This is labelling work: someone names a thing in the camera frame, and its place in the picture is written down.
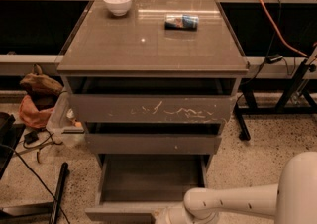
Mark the small black box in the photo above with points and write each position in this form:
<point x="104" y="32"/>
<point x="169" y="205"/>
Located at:
<point x="31" y="137"/>

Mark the blue soda can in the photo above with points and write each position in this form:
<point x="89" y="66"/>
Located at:
<point x="181" y="22"/>

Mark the white bowl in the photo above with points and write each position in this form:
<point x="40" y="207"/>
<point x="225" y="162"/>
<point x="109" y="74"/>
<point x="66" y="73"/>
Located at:
<point x="118" y="8"/>

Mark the orange cloth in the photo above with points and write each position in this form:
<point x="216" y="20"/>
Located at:
<point x="31" y="116"/>

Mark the black pole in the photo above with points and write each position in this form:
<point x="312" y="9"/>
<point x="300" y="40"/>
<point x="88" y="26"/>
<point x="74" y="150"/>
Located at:
<point x="58" y="193"/>

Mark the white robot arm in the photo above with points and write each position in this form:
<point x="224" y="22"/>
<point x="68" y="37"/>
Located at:
<point x="293" y="200"/>

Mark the grey scratched top drawer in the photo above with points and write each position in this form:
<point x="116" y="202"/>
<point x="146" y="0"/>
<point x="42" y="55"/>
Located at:
<point x="146" y="109"/>

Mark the grey middle drawer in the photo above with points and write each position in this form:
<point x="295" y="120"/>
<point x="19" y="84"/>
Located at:
<point x="153" y="138"/>

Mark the grey bottom drawer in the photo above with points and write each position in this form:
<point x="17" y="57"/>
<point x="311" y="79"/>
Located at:
<point x="134" y="189"/>

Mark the black power adapter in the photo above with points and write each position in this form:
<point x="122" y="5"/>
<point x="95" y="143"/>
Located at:
<point x="273" y="59"/>

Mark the clear plastic container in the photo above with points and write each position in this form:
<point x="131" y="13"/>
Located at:
<point x="63" y="124"/>

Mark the grey drawer cabinet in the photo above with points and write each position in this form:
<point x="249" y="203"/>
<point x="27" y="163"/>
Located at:
<point x="137" y="55"/>

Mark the black metal stand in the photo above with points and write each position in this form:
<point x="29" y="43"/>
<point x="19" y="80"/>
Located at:
<point x="296" y="88"/>

